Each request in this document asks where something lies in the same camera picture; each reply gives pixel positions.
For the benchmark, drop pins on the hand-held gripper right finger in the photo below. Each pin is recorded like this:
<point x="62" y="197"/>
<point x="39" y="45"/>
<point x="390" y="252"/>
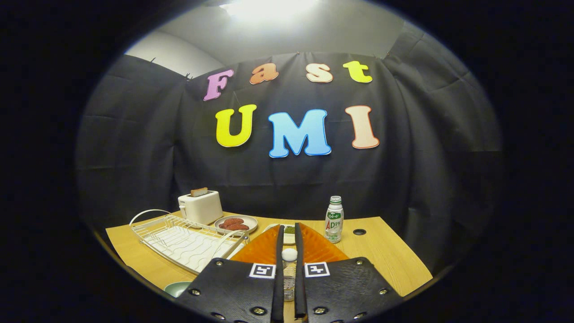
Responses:
<point x="299" y="287"/>

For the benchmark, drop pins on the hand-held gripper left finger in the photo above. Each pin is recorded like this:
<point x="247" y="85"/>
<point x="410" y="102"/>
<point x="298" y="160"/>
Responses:
<point x="278" y="287"/>

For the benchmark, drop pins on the pale green plate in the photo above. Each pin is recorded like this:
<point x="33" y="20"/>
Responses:
<point x="177" y="288"/>

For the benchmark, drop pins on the small beige plate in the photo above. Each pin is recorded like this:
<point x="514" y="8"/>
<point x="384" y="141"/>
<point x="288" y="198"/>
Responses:
<point x="252" y="221"/>

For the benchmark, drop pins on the white divided tray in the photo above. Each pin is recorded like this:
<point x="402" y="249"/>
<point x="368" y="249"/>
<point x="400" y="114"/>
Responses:
<point x="289" y="238"/>

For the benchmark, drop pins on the white drink bottle green label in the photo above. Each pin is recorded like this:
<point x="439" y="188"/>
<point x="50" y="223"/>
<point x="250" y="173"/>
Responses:
<point x="334" y="224"/>

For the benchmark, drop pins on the red sausage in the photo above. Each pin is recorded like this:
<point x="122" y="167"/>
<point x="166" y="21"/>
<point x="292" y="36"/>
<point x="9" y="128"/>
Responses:
<point x="232" y="221"/>
<point x="237" y="227"/>

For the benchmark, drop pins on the white toaster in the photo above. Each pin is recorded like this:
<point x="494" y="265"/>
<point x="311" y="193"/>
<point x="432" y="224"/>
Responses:
<point x="202" y="208"/>

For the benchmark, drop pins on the toast bread slice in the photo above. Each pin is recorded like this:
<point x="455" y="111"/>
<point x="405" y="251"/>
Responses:
<point x="199" y="192"/>

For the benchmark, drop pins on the black backdrop cloth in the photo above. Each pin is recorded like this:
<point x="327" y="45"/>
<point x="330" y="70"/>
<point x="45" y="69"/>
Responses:
<point x="403" y="179"/>

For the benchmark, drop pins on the ceiling light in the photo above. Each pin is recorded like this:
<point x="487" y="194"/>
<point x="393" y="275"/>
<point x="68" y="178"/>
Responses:
<point x="269" y="6"/>

